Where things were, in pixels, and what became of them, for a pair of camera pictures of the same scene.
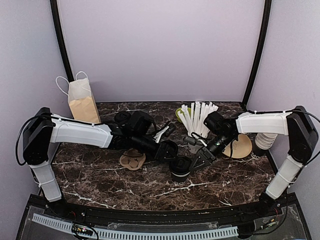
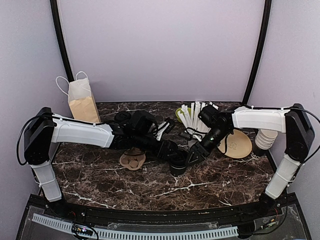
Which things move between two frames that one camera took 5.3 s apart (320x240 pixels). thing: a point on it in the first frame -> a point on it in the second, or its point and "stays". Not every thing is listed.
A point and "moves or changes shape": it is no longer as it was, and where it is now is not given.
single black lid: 122,116 stays
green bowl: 177,114 stays
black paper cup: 179,178 -> 177,172
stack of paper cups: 265,141 stays
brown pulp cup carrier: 132,159 stays
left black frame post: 62,40 stays
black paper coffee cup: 121,127 stays
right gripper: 209,158 -> 200,149
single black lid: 180,164 moves or changes shape
